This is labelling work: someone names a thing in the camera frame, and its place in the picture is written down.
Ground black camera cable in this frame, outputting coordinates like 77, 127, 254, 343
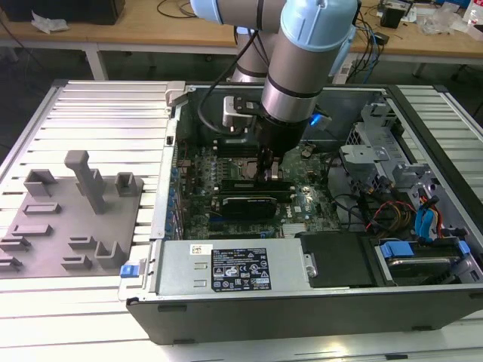
198, 32, 265, 133

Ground black graphics card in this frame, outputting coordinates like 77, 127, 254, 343
220, 195, 278, 219

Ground red and yellow wires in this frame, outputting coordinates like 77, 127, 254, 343
371, 201, 416, 231

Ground blue flat wire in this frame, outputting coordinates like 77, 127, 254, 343
414, 205, 441, 242

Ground green RAM stick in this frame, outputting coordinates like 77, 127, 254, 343
220, 179, 294, 194

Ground silver chipset heatsink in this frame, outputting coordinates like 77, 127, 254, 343
281, 222, 309, 238

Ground black plastic shroud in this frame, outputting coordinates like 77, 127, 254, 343
296, 232, 378, 290

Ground wooden desk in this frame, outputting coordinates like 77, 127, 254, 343
0, 0, 483, 57

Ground silver CPU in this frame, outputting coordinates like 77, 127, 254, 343
241, 160, 261, 179

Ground silver power supply with label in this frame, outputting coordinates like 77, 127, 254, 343
156, 239, 318, 295

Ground red and white box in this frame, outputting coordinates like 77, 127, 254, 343
467, 0, 483, 41

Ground black RAM slot bank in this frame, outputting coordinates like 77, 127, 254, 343
214, 179, 296, 201
213, 136, 265, 159

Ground installed RAM stick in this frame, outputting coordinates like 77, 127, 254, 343
218, 137, 261, 147

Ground CPU socket metal frame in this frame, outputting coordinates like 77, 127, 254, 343
234, 156, 286, 186

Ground small black box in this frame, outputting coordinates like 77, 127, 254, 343
380, 2, 408, 29

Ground wide black box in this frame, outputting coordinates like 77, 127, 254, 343
0, 0, 128, 26

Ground white crumpled plastic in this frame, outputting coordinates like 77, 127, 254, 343
30, 10, 72, 35

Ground green motherboard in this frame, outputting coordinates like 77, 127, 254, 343
169, 139, 343, 241

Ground small grey wrist camera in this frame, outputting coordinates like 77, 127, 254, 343
309, 111, 334, 132

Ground grey parts rack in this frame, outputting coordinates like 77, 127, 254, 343
0, 149, 146, 280

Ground grey metal drive cage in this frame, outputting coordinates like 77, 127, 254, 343
337, 100, 441, 201

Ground hard disk in blue carrier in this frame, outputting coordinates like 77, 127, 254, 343
377, 241, 471, 287

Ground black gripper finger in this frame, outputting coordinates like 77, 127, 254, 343
269, 157, 283, 182
257, 147, 272, 183

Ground black wire bundle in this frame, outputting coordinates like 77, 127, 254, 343
326, 156, 380, 232

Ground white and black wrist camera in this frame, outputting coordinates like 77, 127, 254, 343
221, 96, 262, 133

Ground black open PC case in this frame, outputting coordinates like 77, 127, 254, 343
116, 81, 483, 346

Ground clear plastic bags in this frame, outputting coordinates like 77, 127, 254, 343
417, 5, 472, 37

